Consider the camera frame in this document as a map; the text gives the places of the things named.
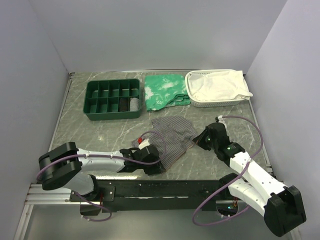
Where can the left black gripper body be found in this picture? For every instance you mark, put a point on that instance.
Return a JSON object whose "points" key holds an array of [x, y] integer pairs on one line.
{"points": [[150, 169]]}

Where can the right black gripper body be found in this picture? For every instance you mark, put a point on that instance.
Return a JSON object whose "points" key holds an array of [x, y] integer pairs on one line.
{"points": [[204, 140]]}

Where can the green white patterned underwear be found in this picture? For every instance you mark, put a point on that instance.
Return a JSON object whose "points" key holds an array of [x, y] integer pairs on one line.
{"points": [[165, 90]]}

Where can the green compartment organizer tray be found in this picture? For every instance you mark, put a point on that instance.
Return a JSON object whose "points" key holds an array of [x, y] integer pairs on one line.
{"points": [[101, 101]]}

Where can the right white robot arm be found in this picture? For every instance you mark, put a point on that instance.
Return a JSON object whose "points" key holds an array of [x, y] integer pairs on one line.
{"points": [[280, 206]]}

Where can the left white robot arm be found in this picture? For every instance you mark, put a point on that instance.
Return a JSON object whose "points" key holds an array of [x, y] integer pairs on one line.
{"points": [[68, 166]]}

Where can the rolled grey striped underwear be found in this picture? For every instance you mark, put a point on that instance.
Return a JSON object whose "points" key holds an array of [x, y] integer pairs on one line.
{"points": [[134, 104]]}

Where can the rolled black underwear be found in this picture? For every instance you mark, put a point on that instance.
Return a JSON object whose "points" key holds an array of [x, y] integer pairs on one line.
{"points": [[123, 105]]}

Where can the white plastic basket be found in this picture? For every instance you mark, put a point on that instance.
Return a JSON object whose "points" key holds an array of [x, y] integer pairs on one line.
{"points": [[215, 101]]}

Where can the white cloth in basket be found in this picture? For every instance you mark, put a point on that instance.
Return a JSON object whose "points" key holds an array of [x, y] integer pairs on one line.
{"points": [[220, 85]]}

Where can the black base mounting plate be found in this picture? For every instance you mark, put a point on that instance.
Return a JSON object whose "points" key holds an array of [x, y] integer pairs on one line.
{"points": [[151, 195]]}

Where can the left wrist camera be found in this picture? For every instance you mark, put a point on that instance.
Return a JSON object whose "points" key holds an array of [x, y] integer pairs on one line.
{"points": [[143, 143]]}

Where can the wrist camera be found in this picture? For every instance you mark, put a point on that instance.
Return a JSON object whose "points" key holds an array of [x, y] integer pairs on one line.
{"points": [[220, 119], [143, 143]]}

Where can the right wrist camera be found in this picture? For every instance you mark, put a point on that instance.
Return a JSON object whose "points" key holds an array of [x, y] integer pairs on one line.
{"points": [[220, 119]]}

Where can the aluminium frame rail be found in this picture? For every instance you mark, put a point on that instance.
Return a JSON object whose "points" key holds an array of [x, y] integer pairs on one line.
{"points": [[37, 196]]}

